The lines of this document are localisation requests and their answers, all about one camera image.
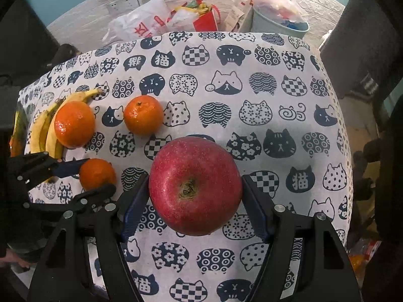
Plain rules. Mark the long yellow banana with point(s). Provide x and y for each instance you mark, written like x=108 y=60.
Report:
x=75 y=97

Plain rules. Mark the pink plastic bag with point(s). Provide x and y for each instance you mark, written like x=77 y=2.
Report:
x=274 y=0

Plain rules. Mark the short curved yellow banana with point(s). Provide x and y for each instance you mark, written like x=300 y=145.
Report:
x=36 y=132

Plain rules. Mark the red apple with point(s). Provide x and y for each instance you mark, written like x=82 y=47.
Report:
x=195 y=170

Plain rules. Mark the white plastic bag red print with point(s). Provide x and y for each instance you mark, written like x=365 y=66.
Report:
x=141 y=22

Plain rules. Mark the brown paper bag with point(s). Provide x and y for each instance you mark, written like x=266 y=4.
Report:
x=234 y=15

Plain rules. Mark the cat print tablecloth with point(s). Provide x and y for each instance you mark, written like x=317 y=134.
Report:
x=277 y=201

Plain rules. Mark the orange snack packet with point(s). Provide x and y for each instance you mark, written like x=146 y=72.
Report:
x=362 y=251

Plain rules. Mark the light blue bin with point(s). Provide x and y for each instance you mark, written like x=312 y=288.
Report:
x=270 y=25

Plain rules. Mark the black hanging cloth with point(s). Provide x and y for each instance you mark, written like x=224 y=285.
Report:
x=28 y=37

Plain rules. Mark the large orange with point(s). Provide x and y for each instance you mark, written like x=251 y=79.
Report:
x=74 y=125

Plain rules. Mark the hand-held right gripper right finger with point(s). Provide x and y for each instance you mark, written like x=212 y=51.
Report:
x=256 y=207

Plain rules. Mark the crumpled white plastic bag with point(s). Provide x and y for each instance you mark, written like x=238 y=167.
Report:
x=181 y=17

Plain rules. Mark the colourful packet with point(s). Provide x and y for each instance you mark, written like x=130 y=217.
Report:
x=196 y=6

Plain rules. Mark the medium orange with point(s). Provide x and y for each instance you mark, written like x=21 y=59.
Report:
x=143 y=114

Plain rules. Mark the red and white carton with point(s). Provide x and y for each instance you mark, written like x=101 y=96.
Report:
x=204 y=22

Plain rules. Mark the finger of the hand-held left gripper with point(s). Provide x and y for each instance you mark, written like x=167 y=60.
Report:
x=94 y=195
x=71 y=167

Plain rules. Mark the black speaker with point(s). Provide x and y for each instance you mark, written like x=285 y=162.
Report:
x=64 y=53

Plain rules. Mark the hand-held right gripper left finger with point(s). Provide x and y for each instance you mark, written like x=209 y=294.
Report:
x=133 y=207

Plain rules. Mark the small orange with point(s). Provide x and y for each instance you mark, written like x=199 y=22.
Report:
x=97 y=173

